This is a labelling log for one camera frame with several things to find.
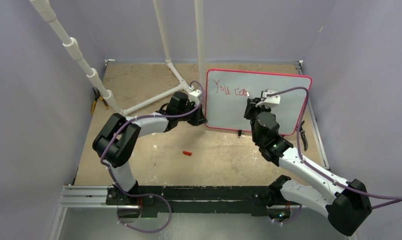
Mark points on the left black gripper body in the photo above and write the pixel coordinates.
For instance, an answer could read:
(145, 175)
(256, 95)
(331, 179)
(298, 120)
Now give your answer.
(190, 106)

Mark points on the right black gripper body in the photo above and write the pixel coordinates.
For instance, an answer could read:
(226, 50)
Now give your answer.
(258, 109)

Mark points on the pink framed whiteboard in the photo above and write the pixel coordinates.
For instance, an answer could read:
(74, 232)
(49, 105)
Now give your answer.
(226, 98)

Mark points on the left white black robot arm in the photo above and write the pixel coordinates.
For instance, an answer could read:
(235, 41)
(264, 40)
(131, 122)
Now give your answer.
(117, 139)

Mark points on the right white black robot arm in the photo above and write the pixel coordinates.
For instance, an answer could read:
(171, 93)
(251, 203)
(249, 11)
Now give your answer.
(344, 203)

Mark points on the black tool by whiteboard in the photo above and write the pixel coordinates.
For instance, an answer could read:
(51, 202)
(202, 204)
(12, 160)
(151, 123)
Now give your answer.
(302, 134)

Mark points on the yellow black pliers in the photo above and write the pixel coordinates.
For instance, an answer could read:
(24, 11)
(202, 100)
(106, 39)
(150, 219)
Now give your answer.
(98, 97)

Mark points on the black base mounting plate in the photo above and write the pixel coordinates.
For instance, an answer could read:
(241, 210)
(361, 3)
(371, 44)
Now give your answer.
(149, 200)

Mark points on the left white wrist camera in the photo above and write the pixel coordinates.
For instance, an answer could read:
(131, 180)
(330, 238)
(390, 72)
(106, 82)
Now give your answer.
(195, 97)

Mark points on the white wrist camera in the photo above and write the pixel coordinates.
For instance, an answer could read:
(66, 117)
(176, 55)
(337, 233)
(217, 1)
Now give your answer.
(195, 97)
(269, 99)

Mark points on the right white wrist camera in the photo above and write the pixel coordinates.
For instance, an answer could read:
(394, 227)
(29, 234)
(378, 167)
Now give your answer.
(269, 99)

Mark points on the aluminium rail frame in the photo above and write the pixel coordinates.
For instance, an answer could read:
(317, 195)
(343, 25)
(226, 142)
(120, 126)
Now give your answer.
(83, 215)

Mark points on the white PVC pipe frame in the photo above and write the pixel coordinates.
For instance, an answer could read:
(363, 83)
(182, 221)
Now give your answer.
(124, 26)

